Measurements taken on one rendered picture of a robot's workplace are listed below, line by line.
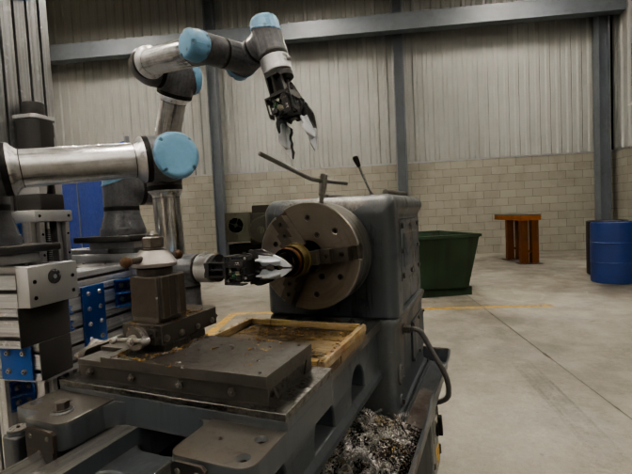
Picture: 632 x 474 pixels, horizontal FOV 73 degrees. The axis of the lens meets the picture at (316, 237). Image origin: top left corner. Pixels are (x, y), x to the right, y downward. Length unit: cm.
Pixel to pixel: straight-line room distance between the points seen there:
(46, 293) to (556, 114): 1213
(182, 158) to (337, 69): 1084
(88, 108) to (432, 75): 934
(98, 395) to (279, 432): 36
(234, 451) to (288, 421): 8
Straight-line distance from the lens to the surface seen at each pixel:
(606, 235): 735
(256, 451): 61
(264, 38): 116
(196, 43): 114
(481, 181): 1169
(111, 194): 160
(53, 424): 80
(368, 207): 132
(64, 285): 117
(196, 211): 1205
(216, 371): 69
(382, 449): 123
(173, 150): 112
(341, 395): 109
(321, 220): 120
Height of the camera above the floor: 120
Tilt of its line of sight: 3 degrees down
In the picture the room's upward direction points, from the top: 3 degrees counter-clockwise
